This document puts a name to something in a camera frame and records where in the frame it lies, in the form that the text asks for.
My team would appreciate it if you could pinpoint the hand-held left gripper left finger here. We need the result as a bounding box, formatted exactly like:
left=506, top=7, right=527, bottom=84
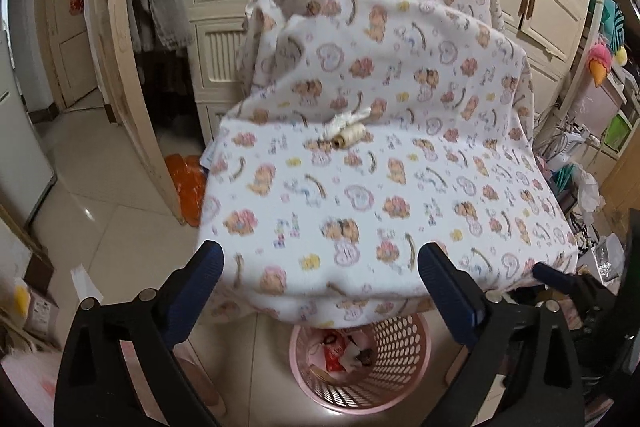
left=52, top=239, right=225, bottom=427

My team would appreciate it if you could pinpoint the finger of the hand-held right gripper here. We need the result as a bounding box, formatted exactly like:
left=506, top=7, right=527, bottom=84
left=531, top=261, right=618, bottom=323

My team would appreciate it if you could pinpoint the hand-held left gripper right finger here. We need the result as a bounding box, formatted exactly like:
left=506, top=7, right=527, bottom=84
left=417, top=242, right=586, bottom=427

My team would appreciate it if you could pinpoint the pink plastic basket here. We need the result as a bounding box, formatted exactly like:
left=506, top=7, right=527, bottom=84
left=289, top=312, right=432, bottom=413

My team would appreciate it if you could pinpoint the cream thread spool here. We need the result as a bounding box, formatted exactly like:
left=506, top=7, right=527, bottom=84
left=320, top=126, right=365, bottom=150

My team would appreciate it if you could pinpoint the white tissue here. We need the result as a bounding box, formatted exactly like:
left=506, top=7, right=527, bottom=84
left=325, top=106, right=373, bottom=132

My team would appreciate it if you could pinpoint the white plastic bag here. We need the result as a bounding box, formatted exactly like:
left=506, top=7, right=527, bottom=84
left=570, top=167, right=606, bottom=215

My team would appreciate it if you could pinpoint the orange plastic bag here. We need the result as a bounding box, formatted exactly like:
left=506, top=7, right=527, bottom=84
left=165, top=153, right=207, bottom=228

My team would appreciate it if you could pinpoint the red and white wrapper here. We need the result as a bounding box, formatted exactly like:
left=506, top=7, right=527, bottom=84
left=312, top=331, right=366, bottom=373

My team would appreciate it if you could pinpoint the green box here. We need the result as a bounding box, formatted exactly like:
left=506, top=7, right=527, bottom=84
left=605, top=114, right=632, bottom=150

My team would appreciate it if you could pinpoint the cardboard box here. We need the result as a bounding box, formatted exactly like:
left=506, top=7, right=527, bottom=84
left=0, top=252, right=61, bottom=348

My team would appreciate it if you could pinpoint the white shelf unit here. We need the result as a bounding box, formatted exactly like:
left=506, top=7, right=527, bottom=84
left=550, top=0, right=640, bottom=208

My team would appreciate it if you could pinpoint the bear print blanket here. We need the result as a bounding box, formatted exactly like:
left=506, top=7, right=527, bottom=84
left=197, top=0, right=581, bottom=328

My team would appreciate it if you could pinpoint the pink plush toy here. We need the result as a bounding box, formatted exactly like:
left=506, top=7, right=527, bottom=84
left=586, top=43, right=617, bottom=86

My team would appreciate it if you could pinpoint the white refrigerator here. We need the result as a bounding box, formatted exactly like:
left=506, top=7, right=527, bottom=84
left=0, top=32, right=57, bottom=228

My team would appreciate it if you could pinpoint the beige panel door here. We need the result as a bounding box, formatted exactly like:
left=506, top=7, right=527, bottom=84
left=42, top=0, right=108, bottom=108

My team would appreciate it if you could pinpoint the wooden door frame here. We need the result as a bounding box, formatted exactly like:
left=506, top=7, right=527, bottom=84
left=82, top=0, right=201, bottom=228

